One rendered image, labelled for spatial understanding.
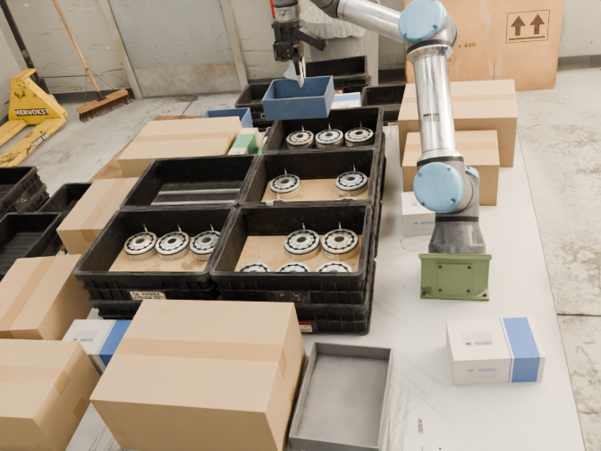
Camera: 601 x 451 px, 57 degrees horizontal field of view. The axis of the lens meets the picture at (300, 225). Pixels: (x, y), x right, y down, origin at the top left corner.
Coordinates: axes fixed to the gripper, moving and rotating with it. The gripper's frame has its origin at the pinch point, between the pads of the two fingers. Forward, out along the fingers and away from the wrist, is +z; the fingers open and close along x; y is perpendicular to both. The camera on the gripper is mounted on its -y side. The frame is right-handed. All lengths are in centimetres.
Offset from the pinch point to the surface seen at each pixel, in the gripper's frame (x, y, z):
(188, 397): 103, 4, 32
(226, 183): 12.6, 29.1, 30.5
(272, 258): 50, 2, 34
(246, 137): -10.4, 28.1, 23.1
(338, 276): 68, -22, 26
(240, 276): 69, 3, 26
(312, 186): 14.6, -2.6, 30.6
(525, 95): -225, -93, 90
